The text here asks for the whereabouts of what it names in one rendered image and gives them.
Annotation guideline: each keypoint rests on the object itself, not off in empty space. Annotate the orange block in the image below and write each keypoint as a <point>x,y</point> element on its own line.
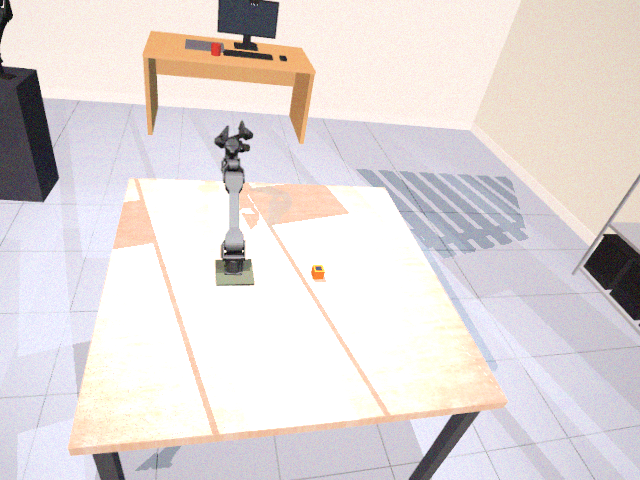
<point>317,272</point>

